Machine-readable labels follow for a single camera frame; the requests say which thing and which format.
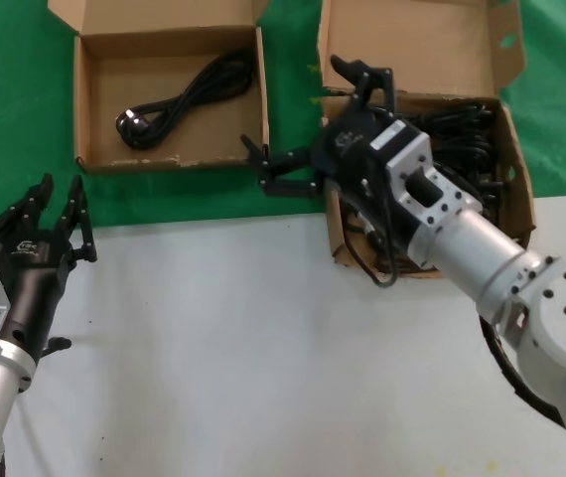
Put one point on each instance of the shallow open cardboard box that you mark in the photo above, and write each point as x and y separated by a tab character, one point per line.
164	74

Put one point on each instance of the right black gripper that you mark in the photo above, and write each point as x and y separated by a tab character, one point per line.
352	154

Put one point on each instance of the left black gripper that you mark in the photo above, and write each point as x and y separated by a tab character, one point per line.
35	278

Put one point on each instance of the right silver wrist camera bracket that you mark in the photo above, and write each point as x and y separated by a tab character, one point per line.
427	189

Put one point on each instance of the cardboard box with torn lid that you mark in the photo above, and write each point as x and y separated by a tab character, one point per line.
412	30

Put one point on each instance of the green table cloth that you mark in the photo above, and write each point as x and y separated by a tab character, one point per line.
15	99

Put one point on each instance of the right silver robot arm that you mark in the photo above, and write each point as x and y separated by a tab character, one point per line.
511	278

